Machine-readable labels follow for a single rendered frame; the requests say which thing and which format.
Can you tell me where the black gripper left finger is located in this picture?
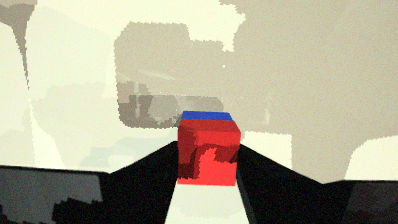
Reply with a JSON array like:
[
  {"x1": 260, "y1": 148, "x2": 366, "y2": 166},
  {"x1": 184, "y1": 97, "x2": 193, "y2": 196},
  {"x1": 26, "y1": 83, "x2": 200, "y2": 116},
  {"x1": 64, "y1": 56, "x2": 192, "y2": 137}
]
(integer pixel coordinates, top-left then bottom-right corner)
[{"x1": 0, "y1": 141, "x2": 178, "y2": 224}]

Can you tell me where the blue block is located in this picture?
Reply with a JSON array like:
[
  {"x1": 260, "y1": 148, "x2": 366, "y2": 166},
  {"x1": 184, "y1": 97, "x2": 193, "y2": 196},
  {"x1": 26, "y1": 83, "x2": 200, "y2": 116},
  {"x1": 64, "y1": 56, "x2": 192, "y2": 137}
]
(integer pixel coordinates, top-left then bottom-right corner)
[{"x1": 181, "y1": 111, "x2": 233, "y2": 121}]

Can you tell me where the red block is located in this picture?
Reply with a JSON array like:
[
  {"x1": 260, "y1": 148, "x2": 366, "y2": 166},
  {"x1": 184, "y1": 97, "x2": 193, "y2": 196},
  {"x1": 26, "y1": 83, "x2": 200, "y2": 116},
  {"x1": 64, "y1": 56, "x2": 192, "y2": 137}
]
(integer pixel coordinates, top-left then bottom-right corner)
[{"x1": 177, "y1": 119, "x2": 241, "y2": 186}]

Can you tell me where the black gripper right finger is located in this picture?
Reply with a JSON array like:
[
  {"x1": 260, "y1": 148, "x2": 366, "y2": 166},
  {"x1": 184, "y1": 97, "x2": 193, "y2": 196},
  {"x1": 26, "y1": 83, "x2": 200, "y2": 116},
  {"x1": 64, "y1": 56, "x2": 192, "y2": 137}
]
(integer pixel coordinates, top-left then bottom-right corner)
[{"x1": 236, "y1": 143, "x2": 398, "y2": 224}]

